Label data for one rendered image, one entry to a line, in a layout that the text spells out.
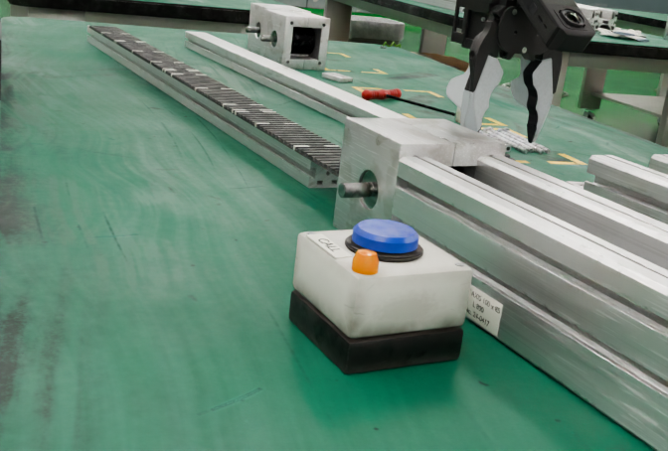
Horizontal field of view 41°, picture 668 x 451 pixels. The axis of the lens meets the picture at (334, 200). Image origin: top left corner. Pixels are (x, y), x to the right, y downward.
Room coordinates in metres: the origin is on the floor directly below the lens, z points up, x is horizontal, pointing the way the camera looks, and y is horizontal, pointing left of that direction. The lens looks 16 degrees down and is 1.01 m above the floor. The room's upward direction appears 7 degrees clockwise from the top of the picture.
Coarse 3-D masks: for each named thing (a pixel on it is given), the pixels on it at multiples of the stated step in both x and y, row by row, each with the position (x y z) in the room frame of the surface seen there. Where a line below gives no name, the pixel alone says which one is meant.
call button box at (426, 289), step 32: (320, 256) 0.50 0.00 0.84; (352, 256) 0.49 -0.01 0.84; (384, 256) 0.49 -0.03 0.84; (416, 256) 0.50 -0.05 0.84; (448, 256) 0.52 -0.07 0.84; (320, 288) 0.50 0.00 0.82; (352, 288) 0.47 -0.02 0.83; (384, 288) 0.47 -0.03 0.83; (416, 288) 0.48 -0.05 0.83; (448, 288) 0.49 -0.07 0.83; (320, 320) 0.49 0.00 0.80; (352, 320) 0.46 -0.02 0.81; (384, 320) 0.47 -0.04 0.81; (416, 320) 0.48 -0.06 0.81; (448, 320) 0.49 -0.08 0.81; (352, 352) 0.46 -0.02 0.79; (384, 352) 0.47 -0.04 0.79; (416, 352) 0.48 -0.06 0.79; (448, 352) 0.50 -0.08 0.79
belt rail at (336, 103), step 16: (192, 32) 1.77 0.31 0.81; (192, 48) 1.74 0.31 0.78; (208, 48) 1.68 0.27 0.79; (224, 48) 1.59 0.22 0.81; (240, 48) 1.62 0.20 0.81; (224, 64) 1.59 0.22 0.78; (240, 64) 1.54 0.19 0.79; (256, 64) 1.46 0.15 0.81; (272, 64) 1.47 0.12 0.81; (256, 80) 1.46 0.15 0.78; (272, 80) 1.42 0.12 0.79; (288, 80) 1.35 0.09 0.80; (304, 80) 1.33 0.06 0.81; (288, 96) 1.35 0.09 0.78; (304, 96) 1.30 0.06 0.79; (320, 96) 1.26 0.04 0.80; (336, 96) 1.22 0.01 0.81; (352, 96) 1.24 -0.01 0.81; (336, 112) 1.21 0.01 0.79; (352, 112) 1.17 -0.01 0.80; (368, 112) 1.14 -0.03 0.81; (384, 112) 1.14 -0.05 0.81
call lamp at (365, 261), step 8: (360, 256) 0.47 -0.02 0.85; (368, 256) 0.47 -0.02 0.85; (376, 256) 0.47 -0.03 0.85; (352, 264) 0.47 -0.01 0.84; (360, 264) 0.47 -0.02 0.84; (368, 264) 0.47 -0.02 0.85; (376, 264) 0.47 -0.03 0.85; (360, 272) 0.47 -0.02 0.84; (368, 272) 0.47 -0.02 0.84; (376, 272) 0.47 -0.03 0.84
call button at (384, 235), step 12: (360, 228) 0.51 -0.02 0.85; (372, 228) 0.51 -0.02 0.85; (384, 228) 0.51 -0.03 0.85; (396, 228) 0.52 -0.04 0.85; (408, 228) 0.52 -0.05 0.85; (360, 240) 0.50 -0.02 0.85; (372, 240) 0.50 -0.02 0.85; (384, 240) 0.50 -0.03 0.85; (396, 240) 0.50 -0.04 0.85; (408, 240) 0.50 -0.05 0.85; (396, 252) 0.50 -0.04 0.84
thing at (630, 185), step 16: (592, 160) 0.75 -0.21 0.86; (608, 160) 0.74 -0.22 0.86; (624, 160) 0.75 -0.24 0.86; (656, 160) 0.78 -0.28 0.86; (608, 176) 0.73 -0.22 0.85; (624, 176) 0.72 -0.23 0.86; (640, 176) 0.70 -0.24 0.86; (656, 176) 0.70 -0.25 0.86; (592, 192) 0.74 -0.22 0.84; (608, 192) 0.73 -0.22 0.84; (624, 192) 0.73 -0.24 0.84; (640, 192) 0.70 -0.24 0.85; (656, 192) 0.68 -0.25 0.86; (640, 208) 0.70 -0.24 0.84; (656, 208) 0.69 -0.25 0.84
